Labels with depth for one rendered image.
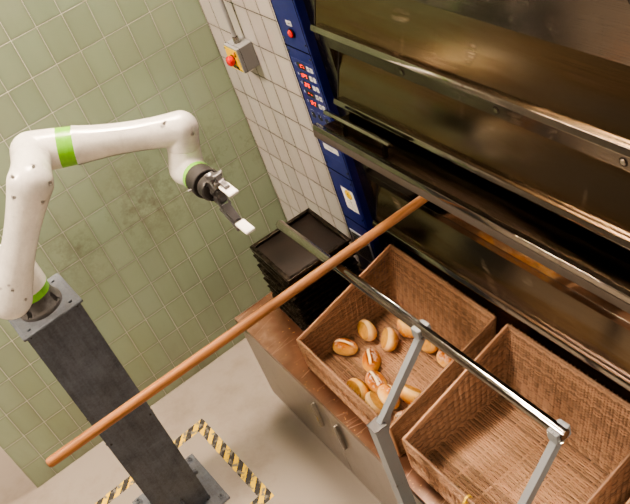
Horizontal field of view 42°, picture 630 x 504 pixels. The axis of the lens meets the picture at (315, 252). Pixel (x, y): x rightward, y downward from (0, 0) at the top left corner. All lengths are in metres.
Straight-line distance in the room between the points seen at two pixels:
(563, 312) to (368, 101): 0.84
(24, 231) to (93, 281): 1.19
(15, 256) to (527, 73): 1.46
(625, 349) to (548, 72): 0.80
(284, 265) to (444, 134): 0.95
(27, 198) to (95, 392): 0.90
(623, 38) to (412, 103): 0.84
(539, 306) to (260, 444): 1.63
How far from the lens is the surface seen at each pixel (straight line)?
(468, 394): 2.67
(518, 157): 2.11
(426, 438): 2.65
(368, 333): 3.00
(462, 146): 2.25
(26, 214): 2.39
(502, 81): 1.98
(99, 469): 3.97
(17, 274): 2.52
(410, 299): 3.02
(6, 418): 3.80
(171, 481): 3.42
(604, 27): 1.71
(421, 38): 2.17
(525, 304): 2.51
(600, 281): 1.91
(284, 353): 3.14
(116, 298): 3.67
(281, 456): 3.60
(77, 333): 2.85
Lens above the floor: 2.79
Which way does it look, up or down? 39 degrees down
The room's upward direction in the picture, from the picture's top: 21 degrees counter-clockwise
